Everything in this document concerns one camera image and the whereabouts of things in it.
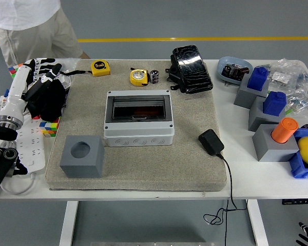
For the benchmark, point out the small black item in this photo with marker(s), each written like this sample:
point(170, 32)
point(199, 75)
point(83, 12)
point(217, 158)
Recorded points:
point(306, 126)

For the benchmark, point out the clear crumpled plastic bag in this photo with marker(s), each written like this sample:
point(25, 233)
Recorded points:
point(69, 64)

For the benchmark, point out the yellow tape measure silver face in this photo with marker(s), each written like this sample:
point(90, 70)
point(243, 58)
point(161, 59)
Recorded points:
point(138, 77)

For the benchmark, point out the smoky transparent box lid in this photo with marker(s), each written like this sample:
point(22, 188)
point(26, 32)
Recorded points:
point(138, 102)

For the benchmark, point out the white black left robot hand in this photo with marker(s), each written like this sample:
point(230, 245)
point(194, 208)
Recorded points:
point(16, 89)

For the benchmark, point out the white purple printed packet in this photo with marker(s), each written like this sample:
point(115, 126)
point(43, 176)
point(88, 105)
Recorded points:
point(65, 80)

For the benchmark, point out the grey block with round hole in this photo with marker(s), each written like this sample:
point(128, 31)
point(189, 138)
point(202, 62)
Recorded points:
point(84, 164)

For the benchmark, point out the white blue circuit breaker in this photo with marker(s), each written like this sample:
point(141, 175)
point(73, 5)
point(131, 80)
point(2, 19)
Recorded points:
point(3, 98)

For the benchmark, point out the black cloth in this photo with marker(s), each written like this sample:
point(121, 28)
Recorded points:
point(50, 102)

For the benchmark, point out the black table control panel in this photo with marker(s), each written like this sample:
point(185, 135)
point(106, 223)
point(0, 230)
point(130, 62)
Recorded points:
point(299, 201)

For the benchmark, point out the small black cylinder battery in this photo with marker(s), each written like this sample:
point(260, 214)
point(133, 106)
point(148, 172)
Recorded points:
point(154, 77)

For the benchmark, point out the yellow square tape measure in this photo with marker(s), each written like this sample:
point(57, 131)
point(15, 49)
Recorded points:
point(100, 68)

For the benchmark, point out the grey block holder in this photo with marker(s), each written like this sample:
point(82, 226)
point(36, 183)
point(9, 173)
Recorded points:
point(269, 151)
point(242, 97)
point(259, 120)

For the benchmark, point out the white table leg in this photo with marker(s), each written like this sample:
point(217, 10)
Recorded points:
point(258, 223)
point(68, 223)

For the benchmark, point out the small multicolour puzzle cube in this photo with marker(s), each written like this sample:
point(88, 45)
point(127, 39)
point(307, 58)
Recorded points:
point(50, 127)

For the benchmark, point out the grey electrical enclosure box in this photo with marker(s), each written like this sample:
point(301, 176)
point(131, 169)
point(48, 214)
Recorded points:
point(139, 132)

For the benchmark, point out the blue plastic block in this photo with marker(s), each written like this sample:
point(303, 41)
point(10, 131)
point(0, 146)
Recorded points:
point(258, 78)
point(274, 102)

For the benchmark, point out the dark electronic components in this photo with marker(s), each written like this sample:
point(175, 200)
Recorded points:
point(233, 71)

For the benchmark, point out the large multicolour puzzle cube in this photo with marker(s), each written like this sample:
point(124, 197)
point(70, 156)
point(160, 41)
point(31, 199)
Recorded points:
point(12, 71)

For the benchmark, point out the black power adapter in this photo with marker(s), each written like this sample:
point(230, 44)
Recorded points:
point(211, 142)

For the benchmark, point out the white power strip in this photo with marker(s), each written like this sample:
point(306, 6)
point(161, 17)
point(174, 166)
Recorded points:
point(32, 148)

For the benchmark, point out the small white parts packet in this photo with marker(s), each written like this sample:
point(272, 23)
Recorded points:
point(279, 77)

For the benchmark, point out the grey-brown mat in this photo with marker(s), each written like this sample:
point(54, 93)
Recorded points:
point(156, 166)

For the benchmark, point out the blue plastic bin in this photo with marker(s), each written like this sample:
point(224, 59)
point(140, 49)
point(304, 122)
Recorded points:
point(299, 167)

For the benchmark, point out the person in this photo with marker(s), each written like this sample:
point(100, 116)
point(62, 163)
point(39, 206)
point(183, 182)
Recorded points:
point(28, 25)

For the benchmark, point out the clear bag of small parts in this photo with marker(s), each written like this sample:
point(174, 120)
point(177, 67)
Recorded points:
point(303, 87)

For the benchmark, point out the blue-grey bowl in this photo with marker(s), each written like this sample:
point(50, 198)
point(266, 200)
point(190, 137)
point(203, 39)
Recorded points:
point(224, 61)

